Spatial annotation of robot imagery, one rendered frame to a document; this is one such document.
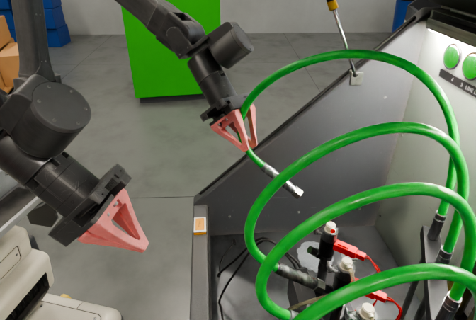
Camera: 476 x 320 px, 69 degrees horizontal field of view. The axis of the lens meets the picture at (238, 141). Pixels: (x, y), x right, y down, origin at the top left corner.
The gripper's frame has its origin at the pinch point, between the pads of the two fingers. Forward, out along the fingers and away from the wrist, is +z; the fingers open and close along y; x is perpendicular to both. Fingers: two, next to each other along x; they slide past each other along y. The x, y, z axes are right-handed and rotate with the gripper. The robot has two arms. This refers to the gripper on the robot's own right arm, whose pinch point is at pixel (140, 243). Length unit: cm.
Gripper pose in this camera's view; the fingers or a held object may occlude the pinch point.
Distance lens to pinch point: 47.6
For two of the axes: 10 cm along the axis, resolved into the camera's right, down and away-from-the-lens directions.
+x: 1.6, -4.9, 8.6
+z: 6.9, 6.8, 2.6
